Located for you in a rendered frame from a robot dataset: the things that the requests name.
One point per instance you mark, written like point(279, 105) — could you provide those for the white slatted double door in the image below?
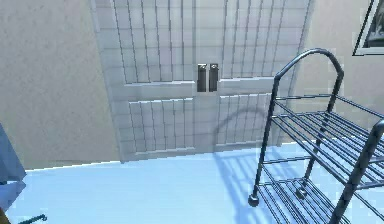
point(160, 90)

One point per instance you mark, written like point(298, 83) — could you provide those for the small dark bar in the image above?
point(33, 219)

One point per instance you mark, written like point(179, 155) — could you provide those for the framed wall picture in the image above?
point(373, 30)

